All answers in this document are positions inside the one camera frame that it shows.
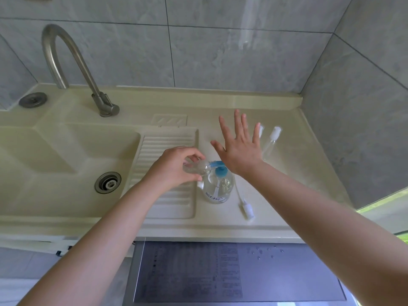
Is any round steel hole cover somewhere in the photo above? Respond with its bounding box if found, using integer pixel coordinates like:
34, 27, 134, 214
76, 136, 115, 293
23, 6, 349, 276
18, 92, 48, 108

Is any white spray cap with tube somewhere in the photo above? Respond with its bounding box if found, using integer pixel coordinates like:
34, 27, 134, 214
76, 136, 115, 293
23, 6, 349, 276
234, 183, 255, 220

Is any cream sink with washboard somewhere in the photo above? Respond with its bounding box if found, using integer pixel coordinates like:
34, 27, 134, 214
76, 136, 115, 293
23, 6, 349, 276
0, 83, 354, 244

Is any person's left hand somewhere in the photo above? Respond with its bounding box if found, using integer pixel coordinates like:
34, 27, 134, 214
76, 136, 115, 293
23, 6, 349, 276
140, 145, 206, 194

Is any curved steel faucet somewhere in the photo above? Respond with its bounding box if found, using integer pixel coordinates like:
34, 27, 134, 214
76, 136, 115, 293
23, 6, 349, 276
41, 24, 120, 118

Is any clear hand sanitizer pump bottle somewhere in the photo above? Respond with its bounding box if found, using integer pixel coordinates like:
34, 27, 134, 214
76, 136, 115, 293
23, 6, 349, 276
201, 161, 235, 204

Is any white cabinet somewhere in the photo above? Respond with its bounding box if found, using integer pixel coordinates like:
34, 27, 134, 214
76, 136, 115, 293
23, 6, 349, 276
0, 232, 134, 258

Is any person's left forearm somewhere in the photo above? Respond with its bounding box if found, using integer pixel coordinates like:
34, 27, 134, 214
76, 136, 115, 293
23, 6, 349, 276
17, 180, 160, 306

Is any glass window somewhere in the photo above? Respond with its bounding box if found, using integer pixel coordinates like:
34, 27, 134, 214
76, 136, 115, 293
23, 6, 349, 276
356, 186, 408, 246

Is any person's right forearm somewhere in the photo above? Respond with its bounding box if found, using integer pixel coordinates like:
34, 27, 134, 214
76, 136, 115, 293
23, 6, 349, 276
242, 159, 408, 306

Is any steel sink drain strainer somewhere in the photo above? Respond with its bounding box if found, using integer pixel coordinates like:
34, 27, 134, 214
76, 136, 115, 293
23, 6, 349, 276
94, 171, 122, 194

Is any grey washing machine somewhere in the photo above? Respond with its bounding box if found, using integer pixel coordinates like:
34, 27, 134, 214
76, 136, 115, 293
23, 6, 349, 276
122, 240, 354, 306

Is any person's right hand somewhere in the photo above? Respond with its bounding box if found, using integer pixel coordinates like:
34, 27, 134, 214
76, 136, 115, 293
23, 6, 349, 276
210, 108, 264, 178

